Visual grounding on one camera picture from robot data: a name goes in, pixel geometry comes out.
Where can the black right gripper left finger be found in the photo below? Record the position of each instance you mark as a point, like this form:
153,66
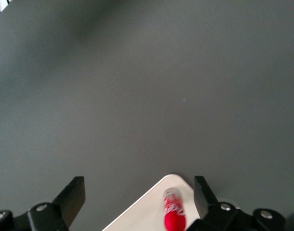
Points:
71,199

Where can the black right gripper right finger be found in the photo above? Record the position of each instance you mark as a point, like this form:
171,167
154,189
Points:
204,197

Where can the red coke bottle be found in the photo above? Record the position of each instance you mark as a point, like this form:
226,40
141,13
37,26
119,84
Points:
174,211

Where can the beige plastic tray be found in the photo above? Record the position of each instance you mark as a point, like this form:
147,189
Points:
146,209

